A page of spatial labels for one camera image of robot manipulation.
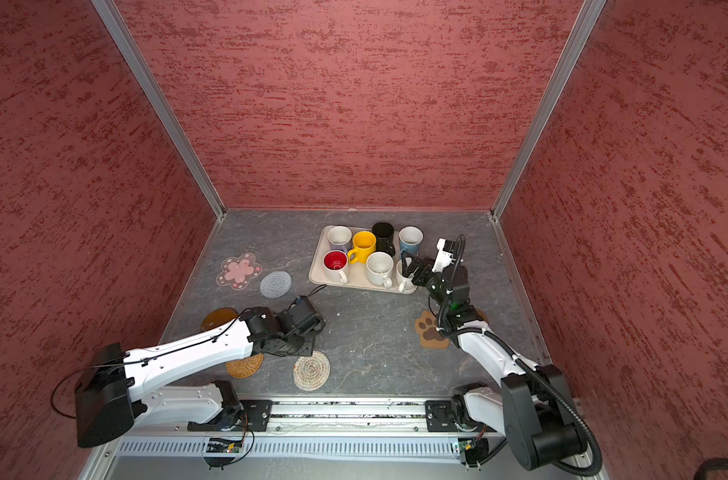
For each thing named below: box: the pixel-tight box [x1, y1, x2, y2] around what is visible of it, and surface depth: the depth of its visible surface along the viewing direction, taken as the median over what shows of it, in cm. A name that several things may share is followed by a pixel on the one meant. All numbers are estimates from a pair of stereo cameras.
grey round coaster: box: [260, 271, 292, 299], surface depth 100 cm
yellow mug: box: [348, 230, 377, 264], surface depth 102 cm
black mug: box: [372, 222, 396, 257], surface depth 105 cm
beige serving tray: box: [308, 225, 417, 293], surface depth 102 cm
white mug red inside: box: [323, 250, 349, 285], surface depth 98 cm
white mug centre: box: [366, 251, 394, 289], surface depth 98 cm
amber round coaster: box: [200, 307, 239, 332], surface depth 94 cm
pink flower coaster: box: [216, 252, 263, 290], surface depth 105 cm
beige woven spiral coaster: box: [292, 350, 331, 392], surface depth 83 cm
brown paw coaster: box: [415, 310, 451, 350], surface depth 90 cm
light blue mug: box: [398, 225, 424, 259], surface depth 102 cm
